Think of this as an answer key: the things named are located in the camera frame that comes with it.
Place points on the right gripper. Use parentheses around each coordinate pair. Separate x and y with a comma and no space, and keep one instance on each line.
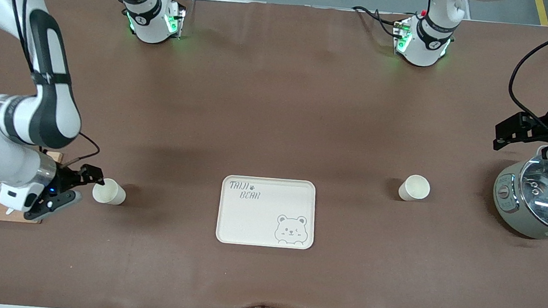
(65,177)

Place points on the white IKEA cup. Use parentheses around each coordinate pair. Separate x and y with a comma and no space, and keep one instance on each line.
(415,188)
(112,193)

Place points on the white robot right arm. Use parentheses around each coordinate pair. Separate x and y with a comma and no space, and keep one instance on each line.
(47,102)

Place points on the white plastic knife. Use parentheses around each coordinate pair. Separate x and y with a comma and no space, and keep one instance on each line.
(10,211)

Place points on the grey-green electric pot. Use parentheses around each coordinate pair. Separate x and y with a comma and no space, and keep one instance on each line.
(507,206)

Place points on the cream tray with bear print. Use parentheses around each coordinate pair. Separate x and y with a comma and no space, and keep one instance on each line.
(257,223)

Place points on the brown table cover sheet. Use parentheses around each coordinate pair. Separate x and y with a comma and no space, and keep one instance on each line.
(279,99)

